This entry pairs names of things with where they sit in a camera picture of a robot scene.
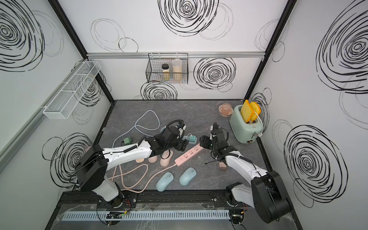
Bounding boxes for pink mouse sideways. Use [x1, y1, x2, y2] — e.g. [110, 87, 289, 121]
[160, 149, 173, 167]

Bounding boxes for pink charger plug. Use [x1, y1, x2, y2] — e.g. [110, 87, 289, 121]
[219, 162, 227, 171]

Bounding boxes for pink power strip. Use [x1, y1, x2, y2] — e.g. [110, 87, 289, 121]
[175, 144, 203, 166]

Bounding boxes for peach mouse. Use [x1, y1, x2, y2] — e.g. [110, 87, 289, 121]
[135, 158, 145, 163]

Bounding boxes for light blue mouse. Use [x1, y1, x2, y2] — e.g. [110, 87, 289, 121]
[179, 167, 197, 186]
[156, 172, 174, 192]

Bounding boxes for green charger plug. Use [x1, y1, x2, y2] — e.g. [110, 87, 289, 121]
[122, 137, 133, 145]

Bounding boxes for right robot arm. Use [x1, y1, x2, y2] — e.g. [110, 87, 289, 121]
[199, 122, 294, 223]

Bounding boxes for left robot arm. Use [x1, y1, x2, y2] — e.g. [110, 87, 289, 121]
[75, 119, 188, 202]

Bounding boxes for pink mouse upright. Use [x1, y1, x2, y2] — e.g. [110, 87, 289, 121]
[148, 156, 158, 163]

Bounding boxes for blue power strip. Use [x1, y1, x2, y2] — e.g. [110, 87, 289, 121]
[184, 133, 197, 145]

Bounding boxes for mint green toaster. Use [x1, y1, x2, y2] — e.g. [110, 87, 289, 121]
[230, 105, 263, 144]

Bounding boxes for pink glass bowl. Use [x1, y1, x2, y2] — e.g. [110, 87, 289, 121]
[218, 103, 233, 117]

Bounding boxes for yellow toast slice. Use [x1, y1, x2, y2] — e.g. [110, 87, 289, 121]
[240, 100, 262, 123]

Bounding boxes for brown lid spice jar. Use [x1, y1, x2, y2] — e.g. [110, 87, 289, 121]
[162, 63, 170, 81]

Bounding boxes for white lid tall jar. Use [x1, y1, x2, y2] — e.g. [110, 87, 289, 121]
[172, 58, 183, 83]

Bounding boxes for light blue power cable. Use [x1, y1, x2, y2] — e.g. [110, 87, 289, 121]
[112, 109, 164, 147]

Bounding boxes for black wire basket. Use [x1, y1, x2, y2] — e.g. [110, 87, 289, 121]
[145, 52, 189, 84]

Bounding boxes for grey cable duct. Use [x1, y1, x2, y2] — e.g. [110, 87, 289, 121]
[61, 210, 230, 221]

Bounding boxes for white wire shelf basket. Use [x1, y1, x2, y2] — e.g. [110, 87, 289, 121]
[43, 61, 101, 119]

